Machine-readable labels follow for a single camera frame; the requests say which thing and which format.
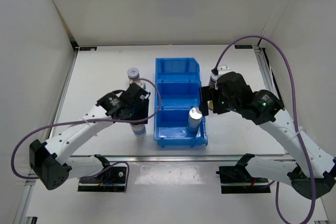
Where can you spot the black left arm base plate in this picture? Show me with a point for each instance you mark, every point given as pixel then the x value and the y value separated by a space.
pixel 113 180

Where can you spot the silver-lid shaker jar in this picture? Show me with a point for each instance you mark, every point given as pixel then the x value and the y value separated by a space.
pixel 194 119
pixel 138 130

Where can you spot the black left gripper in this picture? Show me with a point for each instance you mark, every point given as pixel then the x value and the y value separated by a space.
pixel 143 114

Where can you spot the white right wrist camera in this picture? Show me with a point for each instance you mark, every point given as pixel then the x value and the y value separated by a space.
pixel 223 70

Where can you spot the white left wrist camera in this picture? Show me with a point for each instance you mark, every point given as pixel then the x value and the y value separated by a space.
pixel 142 85

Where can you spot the yellow bottle tan cap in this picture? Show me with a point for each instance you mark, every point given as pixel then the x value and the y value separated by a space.
pixel 210 105

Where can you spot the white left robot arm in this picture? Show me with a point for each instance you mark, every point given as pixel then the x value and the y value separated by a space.
pixel 51 160

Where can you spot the grey-lid spice jar left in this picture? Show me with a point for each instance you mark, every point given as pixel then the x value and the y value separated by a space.
pixel 133 75

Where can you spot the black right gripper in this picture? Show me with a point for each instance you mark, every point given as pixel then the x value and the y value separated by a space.
pixel 207 94

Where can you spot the grey-lid spice jar right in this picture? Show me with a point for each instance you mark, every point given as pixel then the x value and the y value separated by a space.
pixel 212 79

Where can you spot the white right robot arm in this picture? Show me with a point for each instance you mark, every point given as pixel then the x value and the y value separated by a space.
pixel 311 174

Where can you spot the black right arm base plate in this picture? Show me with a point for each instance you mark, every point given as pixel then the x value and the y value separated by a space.
pixel 234 181

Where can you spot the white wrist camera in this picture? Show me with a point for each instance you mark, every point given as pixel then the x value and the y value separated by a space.
pixel 223 70
pixel 142 85

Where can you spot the grey-lid spice jar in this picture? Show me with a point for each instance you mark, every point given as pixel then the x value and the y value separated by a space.
pixel 133 75
pixel 212 79

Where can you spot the blue plastic divided bin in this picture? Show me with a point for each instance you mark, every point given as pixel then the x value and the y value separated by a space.
pixel 178 82

